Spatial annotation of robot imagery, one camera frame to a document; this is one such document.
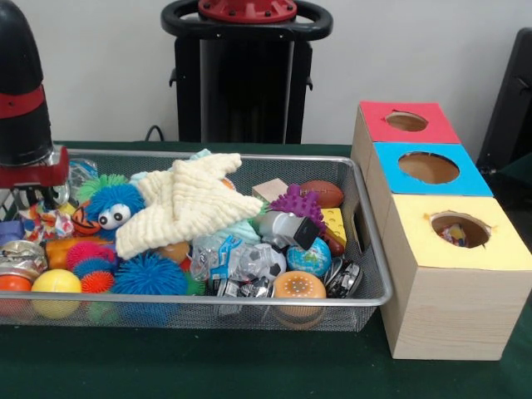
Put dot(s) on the shallow metal mesh bin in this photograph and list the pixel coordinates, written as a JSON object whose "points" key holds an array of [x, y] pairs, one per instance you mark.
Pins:
{"points": [[249, 300]]}

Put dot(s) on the yellow cheese toy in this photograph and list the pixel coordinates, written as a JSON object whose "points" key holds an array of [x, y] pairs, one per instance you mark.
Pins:
{"points": [[334, 226]]}

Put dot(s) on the brown toy football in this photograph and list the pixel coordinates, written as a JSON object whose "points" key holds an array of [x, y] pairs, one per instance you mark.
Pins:
{"points": [[323, 193]]}

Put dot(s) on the purple spiky ball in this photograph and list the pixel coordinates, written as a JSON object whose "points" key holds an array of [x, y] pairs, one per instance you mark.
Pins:
{"points": [[297, 203]]}

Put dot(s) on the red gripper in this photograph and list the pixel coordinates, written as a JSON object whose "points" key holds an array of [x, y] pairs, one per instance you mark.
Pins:
{"points": [[37, 174]]}

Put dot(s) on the toy burger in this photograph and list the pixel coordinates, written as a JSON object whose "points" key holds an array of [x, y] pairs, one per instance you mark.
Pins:
{"points": [[300, 284]]}

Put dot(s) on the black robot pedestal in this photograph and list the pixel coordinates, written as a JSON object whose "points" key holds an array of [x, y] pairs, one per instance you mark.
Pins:
{"points": [[245, 83]]}

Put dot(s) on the dark green table cloth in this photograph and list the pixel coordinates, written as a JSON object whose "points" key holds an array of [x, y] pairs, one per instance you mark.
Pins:
{"points": [[521, 167], [249, 365]]}

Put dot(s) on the blue globe ball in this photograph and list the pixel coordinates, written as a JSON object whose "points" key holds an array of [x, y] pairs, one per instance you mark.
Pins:
{"points": [[308, 257]]}

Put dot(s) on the orange smooth ball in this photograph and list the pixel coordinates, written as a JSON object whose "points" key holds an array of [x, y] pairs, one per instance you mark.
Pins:
{"points": [[14, 284]]}

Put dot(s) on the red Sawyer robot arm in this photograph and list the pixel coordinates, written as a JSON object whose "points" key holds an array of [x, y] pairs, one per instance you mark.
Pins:
{"points": [[21, 83]]}

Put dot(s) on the large blue spiky ball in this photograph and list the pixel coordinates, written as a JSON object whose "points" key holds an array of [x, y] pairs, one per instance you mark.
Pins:
{"points": [[149, 276]]}

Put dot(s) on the yellow smooth ball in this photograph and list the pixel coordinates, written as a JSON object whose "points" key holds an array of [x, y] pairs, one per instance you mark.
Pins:
{"points": [[56, 284]]}

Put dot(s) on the cream muslin cloth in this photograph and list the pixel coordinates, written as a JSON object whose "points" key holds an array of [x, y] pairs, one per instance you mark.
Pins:
{"points": [[187, 208]]}

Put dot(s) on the multicoloured knotted cloth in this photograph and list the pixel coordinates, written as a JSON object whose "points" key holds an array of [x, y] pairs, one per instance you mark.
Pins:
{"points": [[453, 234], [45, 222]]}

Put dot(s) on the light blue muslin cloth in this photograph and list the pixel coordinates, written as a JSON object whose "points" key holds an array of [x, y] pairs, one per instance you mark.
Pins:
{"points": [[241, 230]]}

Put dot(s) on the wooden box with three holes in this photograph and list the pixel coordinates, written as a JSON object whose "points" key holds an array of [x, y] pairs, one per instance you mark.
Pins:
{"points": [[449, 316]]}

